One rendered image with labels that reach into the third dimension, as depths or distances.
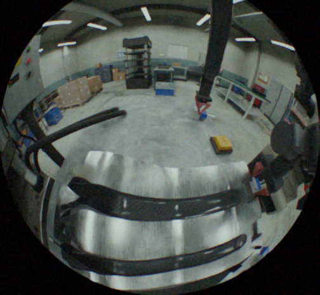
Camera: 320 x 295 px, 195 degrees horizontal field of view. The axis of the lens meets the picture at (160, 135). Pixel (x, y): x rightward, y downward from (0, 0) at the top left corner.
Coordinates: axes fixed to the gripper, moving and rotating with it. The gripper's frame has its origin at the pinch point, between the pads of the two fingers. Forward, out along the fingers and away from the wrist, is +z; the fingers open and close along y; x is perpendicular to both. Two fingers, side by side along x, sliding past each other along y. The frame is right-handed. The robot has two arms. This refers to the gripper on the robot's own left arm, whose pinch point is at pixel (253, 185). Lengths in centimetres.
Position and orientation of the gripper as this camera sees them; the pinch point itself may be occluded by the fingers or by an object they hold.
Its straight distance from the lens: 36.1
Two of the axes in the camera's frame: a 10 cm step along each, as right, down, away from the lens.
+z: -0.4, 7.1, 7.1
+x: 10.0, 0.5, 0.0
